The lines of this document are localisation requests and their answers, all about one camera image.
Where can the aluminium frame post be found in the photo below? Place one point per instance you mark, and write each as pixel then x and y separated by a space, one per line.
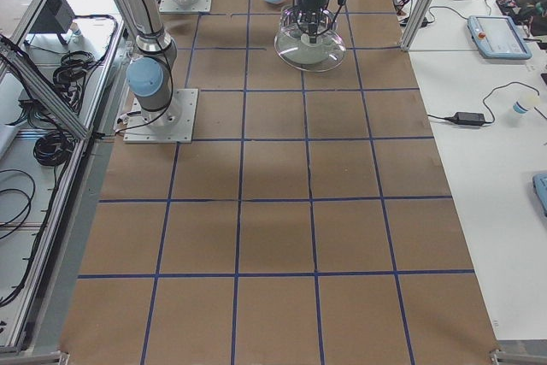
pixel 423 1

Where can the black power brick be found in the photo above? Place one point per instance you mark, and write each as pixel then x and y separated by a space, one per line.
pixel 467 119

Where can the paper cup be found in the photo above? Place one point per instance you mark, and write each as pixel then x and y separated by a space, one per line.
pixel 523 105

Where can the glass pot lid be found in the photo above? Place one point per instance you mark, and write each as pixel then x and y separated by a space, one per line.
pixel 294 48

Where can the pale green pot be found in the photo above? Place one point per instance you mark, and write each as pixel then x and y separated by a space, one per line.
pixel 293 14

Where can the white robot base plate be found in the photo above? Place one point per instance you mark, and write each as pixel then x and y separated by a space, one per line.
pixel 175 125

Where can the aluminium frame rail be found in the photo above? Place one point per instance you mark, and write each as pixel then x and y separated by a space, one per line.
pixel 59 59

